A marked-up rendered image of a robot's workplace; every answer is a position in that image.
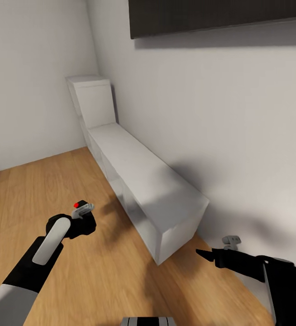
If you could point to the wall mounted tv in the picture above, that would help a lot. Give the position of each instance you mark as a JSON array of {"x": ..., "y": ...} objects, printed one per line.
[{"x": 155, "y": 18}]

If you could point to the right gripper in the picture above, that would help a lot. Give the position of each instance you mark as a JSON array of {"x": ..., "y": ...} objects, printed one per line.
[{"x": 230, "y": 259}]

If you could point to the digital camera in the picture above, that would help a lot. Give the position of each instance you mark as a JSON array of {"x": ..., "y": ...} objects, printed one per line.
[{"x": 78, "y": 205}]

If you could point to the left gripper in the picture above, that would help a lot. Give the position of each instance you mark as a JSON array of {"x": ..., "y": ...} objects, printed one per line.
[{"x": 86, "y": 224}]

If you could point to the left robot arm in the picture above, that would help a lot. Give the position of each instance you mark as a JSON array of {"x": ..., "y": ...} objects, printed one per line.
[{"x": 20, "y": 288}]

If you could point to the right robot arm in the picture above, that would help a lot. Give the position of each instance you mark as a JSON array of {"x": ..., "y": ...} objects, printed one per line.
[{"x": 279, "y": 276}]

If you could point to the bookcase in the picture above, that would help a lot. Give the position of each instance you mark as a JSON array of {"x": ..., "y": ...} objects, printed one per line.
[{"x": 163, "y": 207}]

